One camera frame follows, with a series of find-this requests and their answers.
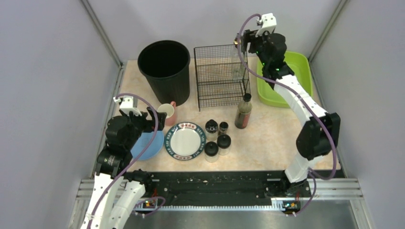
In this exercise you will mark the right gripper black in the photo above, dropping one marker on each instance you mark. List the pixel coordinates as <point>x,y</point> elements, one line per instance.
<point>247,41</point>

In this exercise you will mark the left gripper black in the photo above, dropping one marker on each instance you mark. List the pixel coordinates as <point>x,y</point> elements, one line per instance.
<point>151,118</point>

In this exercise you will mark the spice jar black lid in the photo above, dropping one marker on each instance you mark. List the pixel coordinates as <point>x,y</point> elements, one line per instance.
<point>224,144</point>
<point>211,130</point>
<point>211,152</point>

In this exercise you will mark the dark sauce bottle black cap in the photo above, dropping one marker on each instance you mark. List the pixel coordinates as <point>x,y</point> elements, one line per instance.
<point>244,109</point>

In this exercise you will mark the clear glass bottle gold cap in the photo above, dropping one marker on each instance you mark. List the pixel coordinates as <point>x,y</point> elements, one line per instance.
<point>238,70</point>

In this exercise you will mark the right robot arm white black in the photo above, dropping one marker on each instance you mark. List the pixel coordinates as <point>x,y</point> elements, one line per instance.
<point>320,129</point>

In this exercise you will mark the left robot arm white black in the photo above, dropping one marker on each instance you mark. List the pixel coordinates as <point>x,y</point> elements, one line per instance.
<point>117,191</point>

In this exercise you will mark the pink ceramic mug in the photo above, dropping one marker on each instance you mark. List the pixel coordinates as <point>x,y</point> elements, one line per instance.
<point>170,110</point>

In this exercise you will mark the blue plastic plate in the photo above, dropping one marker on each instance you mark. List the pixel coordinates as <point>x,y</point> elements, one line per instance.
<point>154,148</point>

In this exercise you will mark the white plate with blue rim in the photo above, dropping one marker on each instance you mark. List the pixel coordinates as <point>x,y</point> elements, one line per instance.
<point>185,141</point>

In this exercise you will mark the black plastic waste bin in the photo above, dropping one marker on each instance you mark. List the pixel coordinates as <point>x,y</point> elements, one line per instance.
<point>165,65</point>

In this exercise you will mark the green plastic basin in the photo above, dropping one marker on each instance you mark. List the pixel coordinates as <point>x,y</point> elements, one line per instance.
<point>300,66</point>

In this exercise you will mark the small dark spice jar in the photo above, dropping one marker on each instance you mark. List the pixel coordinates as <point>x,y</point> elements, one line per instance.
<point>223,127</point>

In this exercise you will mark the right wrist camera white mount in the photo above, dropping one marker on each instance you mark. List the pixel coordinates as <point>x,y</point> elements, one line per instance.
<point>267,23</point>

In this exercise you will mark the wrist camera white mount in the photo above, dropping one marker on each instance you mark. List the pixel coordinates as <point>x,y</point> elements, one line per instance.
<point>128,104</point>
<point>267,23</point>

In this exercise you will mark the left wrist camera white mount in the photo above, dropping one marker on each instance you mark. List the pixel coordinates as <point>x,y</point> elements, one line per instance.
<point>128,104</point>

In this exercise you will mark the black wire mesh rack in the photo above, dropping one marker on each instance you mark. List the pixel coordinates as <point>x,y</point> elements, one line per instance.
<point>214,82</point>

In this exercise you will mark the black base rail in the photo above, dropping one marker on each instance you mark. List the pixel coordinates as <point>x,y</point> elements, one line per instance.
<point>224,188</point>

